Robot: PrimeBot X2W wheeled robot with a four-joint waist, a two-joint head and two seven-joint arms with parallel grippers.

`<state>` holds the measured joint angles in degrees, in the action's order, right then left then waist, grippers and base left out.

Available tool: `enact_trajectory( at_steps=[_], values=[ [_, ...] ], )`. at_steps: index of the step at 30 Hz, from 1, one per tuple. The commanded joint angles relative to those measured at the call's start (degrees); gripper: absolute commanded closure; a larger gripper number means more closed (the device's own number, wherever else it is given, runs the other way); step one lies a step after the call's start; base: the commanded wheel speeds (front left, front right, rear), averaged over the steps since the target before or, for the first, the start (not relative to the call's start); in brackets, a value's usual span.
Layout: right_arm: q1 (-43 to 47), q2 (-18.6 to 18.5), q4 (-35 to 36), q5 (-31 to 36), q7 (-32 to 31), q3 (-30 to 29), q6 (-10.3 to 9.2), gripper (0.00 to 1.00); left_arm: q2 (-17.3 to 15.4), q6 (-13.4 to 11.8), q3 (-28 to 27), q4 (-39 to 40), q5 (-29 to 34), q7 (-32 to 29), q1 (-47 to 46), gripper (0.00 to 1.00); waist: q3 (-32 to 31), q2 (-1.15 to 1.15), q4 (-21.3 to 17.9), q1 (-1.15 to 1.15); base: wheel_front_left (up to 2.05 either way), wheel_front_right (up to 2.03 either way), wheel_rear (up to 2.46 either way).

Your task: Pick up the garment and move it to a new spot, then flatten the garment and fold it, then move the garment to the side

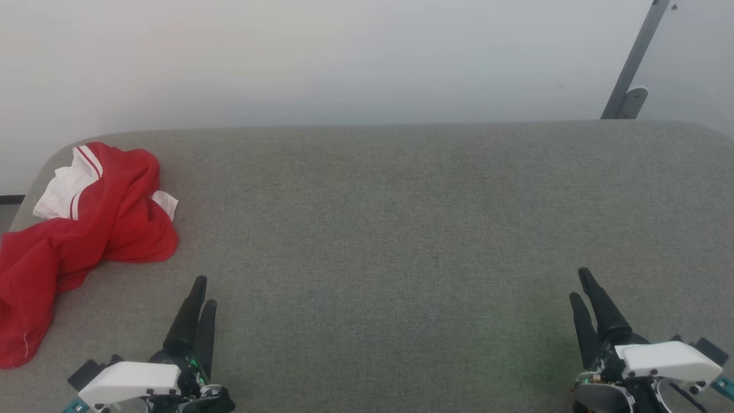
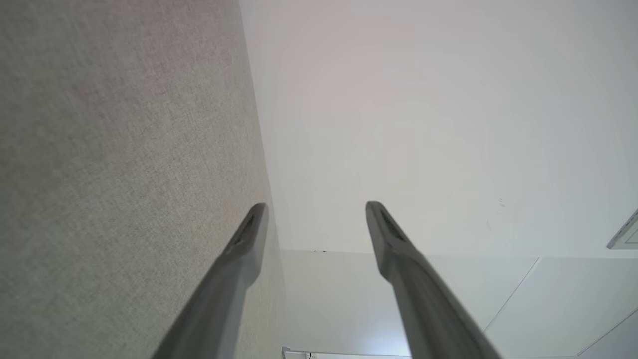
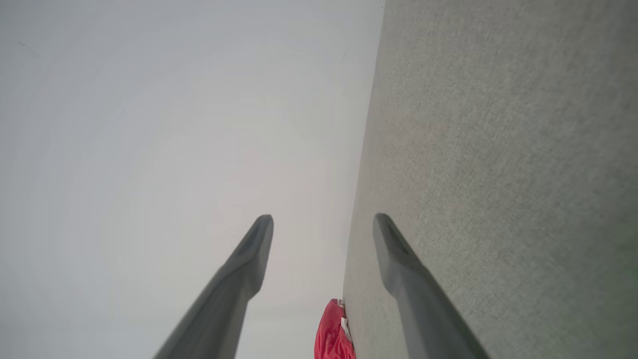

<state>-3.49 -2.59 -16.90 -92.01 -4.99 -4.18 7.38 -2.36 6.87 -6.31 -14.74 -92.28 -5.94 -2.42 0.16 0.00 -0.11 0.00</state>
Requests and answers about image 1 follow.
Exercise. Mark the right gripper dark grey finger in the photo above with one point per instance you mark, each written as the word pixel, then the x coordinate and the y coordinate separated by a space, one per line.
pixel 608 321
pixel 586 335

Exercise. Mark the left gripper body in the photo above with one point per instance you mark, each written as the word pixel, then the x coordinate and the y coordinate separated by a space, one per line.
pixel 198 396

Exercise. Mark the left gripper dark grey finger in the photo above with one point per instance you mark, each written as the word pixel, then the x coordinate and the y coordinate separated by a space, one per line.
pixel 186 321
pixel 207 338

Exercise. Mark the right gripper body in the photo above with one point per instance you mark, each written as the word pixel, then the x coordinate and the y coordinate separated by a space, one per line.
pixel 608 396

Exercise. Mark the red shirt with white sleeves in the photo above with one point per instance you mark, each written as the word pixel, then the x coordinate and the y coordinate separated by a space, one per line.
pixel 114 218

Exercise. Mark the grey fabric sofa seat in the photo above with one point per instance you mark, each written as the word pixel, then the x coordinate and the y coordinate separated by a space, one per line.
pixel 373 229

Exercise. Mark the grey metal pole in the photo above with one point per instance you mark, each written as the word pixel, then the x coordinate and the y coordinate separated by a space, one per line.
pixel 636 57

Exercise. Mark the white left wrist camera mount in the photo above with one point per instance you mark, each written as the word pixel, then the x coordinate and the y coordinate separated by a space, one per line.
pixel 129 381

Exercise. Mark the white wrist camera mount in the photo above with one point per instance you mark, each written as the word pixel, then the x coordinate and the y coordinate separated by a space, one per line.
pixel 129 381
pixel 671 358

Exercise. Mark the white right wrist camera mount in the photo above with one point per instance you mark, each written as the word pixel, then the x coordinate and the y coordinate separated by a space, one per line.
pixel 671 358

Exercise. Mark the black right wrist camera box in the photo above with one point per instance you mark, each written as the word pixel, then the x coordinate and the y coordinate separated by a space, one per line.
pixel 711 349

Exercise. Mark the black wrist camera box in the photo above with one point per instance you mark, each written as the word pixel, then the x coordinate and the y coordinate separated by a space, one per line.
pixel 711 349
pixel 86 373

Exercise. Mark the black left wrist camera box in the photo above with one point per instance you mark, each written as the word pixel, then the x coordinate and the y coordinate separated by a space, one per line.
pixel 86 373

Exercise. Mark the teal right camera connector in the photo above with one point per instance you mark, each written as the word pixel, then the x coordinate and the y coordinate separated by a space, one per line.
pixel 723 389

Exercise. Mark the teal camera connector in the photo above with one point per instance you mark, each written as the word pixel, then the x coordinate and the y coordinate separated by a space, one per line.
pixel 723 389
pixel 73 406

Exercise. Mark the teal left camera connector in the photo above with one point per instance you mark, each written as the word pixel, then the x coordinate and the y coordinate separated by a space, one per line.
pixel 73 406

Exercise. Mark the grey metal pole bracket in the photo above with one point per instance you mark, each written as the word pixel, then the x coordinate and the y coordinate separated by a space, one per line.
pixel 634 104

